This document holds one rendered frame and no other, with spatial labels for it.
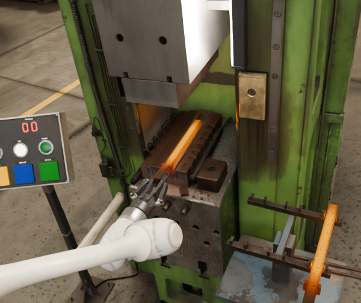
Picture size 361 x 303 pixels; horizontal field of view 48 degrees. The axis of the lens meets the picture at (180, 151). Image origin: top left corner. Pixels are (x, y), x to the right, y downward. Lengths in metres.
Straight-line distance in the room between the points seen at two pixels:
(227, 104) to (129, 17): 0.75
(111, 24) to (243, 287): 0.99
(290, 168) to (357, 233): 1.22
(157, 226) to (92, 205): 1.86
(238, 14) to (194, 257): 1.01
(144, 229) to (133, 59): 0.54
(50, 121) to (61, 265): 0.71
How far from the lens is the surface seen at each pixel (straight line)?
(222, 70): 1.78
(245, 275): 1.54
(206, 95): 1.87
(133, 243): 1.10
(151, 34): 1.26
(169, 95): 1.33
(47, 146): 1.64
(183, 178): 1.53
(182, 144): 1.61
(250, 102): 1.38
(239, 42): 1.28
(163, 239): 1.11
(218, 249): 1.66
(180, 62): 1.25
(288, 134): 1.45
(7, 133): 1.69
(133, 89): 1.38
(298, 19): 1.26
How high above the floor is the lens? 1.96
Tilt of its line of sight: 37 degrees down
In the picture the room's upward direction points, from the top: 7 degrees counter-clockwise
